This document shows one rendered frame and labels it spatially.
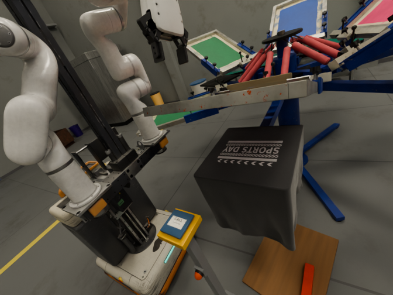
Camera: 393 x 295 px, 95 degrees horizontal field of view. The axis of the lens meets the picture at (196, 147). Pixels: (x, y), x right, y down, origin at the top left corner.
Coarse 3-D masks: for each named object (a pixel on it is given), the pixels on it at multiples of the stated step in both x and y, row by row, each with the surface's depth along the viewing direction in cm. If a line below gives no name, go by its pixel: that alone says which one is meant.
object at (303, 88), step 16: (304, 80) 41; (224, 96) 53; (240, 96) 50; (256, 96) 47; (272, 96) 45; (288, 96) 43; (304, 96) 41; (144, 112) 75; (160, 112) 69; (176, 112) 65
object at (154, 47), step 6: (150, 30) 40; (150, 36) 40; (150, 42) 41; (156, 42) 41; (156, 48) 41; (162, 48) 41; (156, 54) 42; (162, 54) 42; (156, 60) 43; (162, 60) 42
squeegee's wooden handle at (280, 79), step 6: (264, 78) 98; (270, 78) 96; (276, 78) 95; (282, 78) 93; (288, 78) 92; (234, 84) 108; (240, 84) 106; (246, 84) 104; (252, 84) 103; (258, 84) 101; (264, 84) 99; (270, 84) 97; (276, 84) 96; (234, 90) 109; (240, 90) 107
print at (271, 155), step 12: (228, 144) 106; (240, 144) 101; (252, 144) 97; (264, 144) 94; (276, 144) 90; (228, 156) 95; (240, 156) 92; (252, 156) 89; (264, 156) 86; (276, 156) 83
